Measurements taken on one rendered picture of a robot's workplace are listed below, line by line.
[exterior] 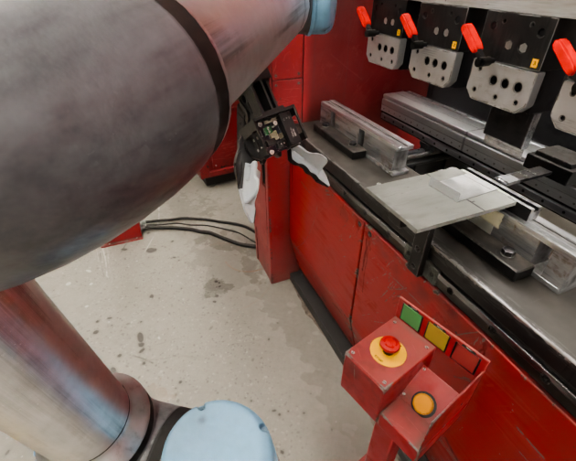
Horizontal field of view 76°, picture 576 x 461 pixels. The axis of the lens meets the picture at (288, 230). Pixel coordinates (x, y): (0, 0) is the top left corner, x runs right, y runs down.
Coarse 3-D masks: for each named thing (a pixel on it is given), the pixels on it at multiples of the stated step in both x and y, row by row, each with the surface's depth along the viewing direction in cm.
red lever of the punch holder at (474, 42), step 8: (464, 24) 74; (472, 24) 74; (464, 32) 74; (472, 32) 73; (472, 40) 73; (480, 40) 73; (472, 48) 73; (480, 48) 73; (480, 56) 73; (480, 64) 72; (488, 64) 73
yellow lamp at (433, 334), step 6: (426, 330) 75; (432, 330) 74; (438, 330) 72; (426, 336) 76; (432, 336) 74; (438, 336) 73; (444, 336) 72; (432, 342) 75; (438, 342) 74; (444, 342) 72
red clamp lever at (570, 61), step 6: (558, 42) 59; (564, 42) 59; (570, 42) 59; (558, 48) 59; (564, 48) 58; (570, 48) 58; (558, 54) 59; (564, 54) 58; (570, 54) 58; (564, 60) 59; (570, 60) 58; (564, 66) 59; (570, 66) 58; (570, 72) 58
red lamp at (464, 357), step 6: (456, 348) 70; (462, 348) 69; (456, 354) 71; (462, 354) 70; (468, 354) 68; (456, 360) 71; (462, 360) 70; (468, 360) 69; (474, 360) 68; (468, 366) 69; (474, 366) 68
